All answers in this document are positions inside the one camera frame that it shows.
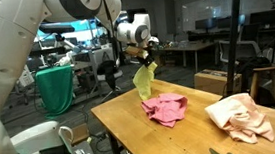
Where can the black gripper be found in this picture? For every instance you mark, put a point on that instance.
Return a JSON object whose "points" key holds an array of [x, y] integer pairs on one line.
{"points": [[146, 58]]}

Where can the yellow cloth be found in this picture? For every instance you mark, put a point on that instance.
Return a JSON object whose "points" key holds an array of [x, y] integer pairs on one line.
{"points": [[144, 81]]}

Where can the pink cloth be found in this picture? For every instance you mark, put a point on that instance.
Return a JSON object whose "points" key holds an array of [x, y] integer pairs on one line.
{"points": [[165, 109]]}

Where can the peach cloth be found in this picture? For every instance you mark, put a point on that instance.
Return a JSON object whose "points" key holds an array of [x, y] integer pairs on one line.
{"points": [[238, 118]]}

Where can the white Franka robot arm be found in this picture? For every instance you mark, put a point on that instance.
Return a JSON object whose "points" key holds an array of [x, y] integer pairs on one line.
{"points": [[4, 48]]}

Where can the long wooden desk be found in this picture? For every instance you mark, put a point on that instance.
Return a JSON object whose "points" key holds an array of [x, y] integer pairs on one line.
{"points": [[188, 47]]}

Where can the black office chair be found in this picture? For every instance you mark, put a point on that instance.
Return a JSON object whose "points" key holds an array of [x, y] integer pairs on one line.
{"points": [[108, 71]]}

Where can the large cardboard box black tape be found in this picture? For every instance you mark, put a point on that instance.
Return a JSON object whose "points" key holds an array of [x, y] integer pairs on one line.
{"points": [[214, 80]]}

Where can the black computer monitor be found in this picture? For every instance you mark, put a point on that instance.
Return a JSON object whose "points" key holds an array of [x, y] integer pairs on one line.
{"points": [[226, 21], [206, 24], [269, 17]]}

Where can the black metal pole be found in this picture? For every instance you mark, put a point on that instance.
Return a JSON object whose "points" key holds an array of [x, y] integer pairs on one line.
{"points": [[233, 45]]}

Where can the white mesh office chair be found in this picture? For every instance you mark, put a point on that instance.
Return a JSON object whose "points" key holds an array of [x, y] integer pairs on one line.
{"points": [[245, 49]]}

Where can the green draped cloth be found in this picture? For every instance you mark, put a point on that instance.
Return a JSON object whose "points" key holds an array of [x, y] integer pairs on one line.
{"points": [[56, 90]]}

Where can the small cardboard piece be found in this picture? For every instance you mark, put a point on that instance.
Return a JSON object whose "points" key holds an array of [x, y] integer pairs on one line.
{"points": [[80, 133]]}

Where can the wooden stool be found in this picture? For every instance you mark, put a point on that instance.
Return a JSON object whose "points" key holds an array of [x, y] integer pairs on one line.
{"points": [[264, 71]]}

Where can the white paper sign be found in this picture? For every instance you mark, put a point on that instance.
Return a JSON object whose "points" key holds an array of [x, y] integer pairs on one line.
{"points": [[27, 78]]}

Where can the black stereo camera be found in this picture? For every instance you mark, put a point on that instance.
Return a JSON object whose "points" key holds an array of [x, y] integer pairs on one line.
{"points": [[56, 29]]}

